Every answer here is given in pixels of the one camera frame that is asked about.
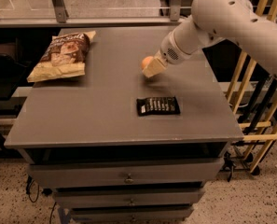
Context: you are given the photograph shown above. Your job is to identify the grey drawer cabinet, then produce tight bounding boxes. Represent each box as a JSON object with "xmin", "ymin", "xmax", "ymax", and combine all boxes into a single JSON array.
[{"xmin": 6, "ymin": 27, "xmax": 242, "ymax": 222}]

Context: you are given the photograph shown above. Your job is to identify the orange fruit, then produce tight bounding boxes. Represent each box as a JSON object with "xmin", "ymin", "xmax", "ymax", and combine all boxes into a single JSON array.
[{"xmin": 141, "ymin": 56, "xmax": 153, "ymax": 70}]

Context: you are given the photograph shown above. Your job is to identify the middle grey drawer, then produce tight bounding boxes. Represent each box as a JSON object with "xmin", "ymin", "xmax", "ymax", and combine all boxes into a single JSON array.
[{"xmin": 54, "ymin": 189, "xmax": 204, "ymax": 208}]

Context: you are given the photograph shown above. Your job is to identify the grey metal railing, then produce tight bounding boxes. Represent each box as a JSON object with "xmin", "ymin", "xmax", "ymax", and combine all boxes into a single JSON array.
[{"xmin": 0, "ymin": 0, "xmax": 192, "ymax": 27}]

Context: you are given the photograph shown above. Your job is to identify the black floor cable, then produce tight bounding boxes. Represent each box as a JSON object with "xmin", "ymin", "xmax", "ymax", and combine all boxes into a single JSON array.
[{"xmin": 25, "ymin": 175, "xmax": 58, "ymax": 224}]

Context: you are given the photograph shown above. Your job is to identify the bottom grey drawer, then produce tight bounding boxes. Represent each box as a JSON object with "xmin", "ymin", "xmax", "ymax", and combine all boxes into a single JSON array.
[{"xmin": 71, "ymin": 206, "xmax": 193, "ymax": 223}]

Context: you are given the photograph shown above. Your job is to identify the top grey drawer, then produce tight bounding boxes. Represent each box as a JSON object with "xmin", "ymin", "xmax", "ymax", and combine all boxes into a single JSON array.
[{"xmin": 28, "ymin": 158, "xmax": 224, "ymax": 189}]

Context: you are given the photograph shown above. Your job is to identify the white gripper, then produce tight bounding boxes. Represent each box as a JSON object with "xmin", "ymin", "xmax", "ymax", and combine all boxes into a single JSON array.
[{"xmin": 142, "ymin": 32, "xmax": 188, "ymax": 77}]

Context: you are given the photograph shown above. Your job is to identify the grey drawer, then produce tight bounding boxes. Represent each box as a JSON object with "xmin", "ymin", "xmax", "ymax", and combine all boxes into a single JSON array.
[
  {"xmin": 28, "ymin": 158, "xmax": 224, "ymax": 189},
  {"xmin": 54, "ymin": 189, "xmax": 204, "ymax": 208},
  {"xmin": 71, "ymin": 206, "xmax": 193, "ymax": 223}
]

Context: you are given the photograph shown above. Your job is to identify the brown chip bag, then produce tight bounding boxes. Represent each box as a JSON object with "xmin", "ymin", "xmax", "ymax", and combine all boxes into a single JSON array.
[{"xmin": 27, "ymin": 31, "xmax": 96, "ymax": 82}]

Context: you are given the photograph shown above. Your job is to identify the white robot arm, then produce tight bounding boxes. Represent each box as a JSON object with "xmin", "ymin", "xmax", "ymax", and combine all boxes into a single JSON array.
[{"xmin": 142, "ymin": 0, "xmax": 277, "ymax": 79}]

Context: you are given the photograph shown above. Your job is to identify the black snack bar wrapper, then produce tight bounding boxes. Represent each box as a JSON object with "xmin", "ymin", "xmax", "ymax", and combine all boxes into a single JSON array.
[{"xmin": 136, "ymin": 97, "xmax": 181, "ymax": 116}]

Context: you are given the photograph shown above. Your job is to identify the yellow wooden rack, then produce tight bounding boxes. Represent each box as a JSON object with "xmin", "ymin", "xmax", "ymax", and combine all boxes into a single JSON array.
[{"xmin": 226, "ymin": 0, "xmax": 277, "ymax": 175}]

